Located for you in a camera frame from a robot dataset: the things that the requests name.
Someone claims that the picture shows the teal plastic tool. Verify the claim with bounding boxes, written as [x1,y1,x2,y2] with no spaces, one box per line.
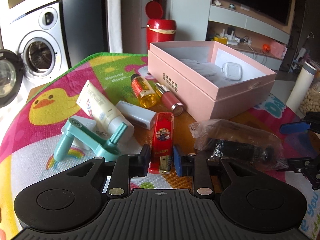
[54,118,127,162]

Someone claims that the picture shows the red trash bin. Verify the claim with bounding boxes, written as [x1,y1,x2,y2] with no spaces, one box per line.
[145,1,177,49]

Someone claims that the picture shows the white power adapter block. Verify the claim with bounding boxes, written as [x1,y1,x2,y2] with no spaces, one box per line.
[116,101,157,130]

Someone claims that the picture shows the bagged black brush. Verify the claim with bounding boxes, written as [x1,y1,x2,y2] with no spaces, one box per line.
[189,119,288,171]

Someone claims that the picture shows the pink lip gloss bottle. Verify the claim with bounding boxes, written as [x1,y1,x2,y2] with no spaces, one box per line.
[155,83,184,116]

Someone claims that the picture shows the white cream tube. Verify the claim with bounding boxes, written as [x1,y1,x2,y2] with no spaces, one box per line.
[76,80,135,144]

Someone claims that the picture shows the amber oil bottle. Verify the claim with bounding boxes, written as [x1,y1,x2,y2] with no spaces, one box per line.
[131,74,158,108]

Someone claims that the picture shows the washing machine door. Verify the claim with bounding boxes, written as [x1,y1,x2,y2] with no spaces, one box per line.
[0,49,23,107]

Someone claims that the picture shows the white product box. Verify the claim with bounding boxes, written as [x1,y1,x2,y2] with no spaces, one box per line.
[180,59,216,81]

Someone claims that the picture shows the white thermos bottle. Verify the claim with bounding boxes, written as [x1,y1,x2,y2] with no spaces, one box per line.
[286,62,317,112]

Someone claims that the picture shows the colourful cartoon play mat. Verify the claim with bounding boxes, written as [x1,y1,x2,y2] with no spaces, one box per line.
[0,52,320,240]

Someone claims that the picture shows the red lighter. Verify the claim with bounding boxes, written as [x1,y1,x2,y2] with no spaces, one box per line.
[149,112,174,174]

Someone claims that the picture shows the orange pumpkin toy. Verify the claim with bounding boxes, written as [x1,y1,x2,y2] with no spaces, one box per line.
[263,44,271,53]

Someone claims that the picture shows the white tv shelf unit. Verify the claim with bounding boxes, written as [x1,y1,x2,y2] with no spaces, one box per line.
[206,0,295,59]

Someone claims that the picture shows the yellow box on shelf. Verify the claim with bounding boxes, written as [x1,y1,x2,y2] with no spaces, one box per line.
[214,37,228,44]

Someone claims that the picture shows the white washing machine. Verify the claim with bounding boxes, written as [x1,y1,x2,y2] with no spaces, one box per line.
[1,0,69,88]

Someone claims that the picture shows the jar of nuts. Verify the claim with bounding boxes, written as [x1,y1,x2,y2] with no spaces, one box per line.
[299,71,320,115]

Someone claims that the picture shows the pink cardboard box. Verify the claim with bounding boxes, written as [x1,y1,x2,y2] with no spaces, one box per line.
[148,41,276,121]

